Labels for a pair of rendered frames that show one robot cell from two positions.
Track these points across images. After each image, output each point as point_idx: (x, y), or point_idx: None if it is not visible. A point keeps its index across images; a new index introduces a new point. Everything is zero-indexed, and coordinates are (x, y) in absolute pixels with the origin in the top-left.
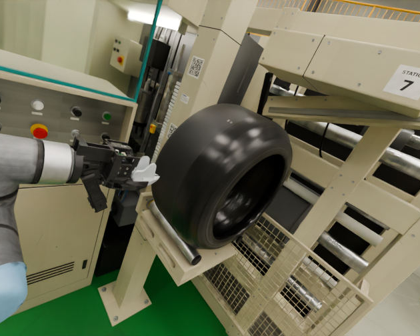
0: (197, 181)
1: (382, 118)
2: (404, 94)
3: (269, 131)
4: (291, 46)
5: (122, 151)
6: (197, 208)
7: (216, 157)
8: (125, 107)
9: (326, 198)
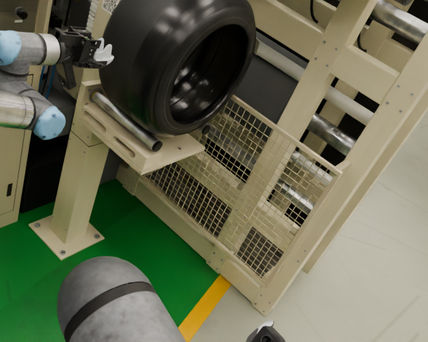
0: (149, 58)
1: None
2: None
3: (217, 1)
4: None
5: (84, 35)
6: (151, 85)
7: (165, 34)
8: None
9: (310, 72)
